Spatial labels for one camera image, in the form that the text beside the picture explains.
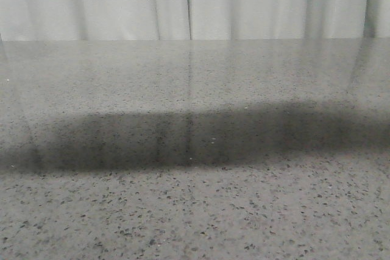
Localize beige pleated curtain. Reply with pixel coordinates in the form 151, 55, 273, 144
1, 0, 389, 41

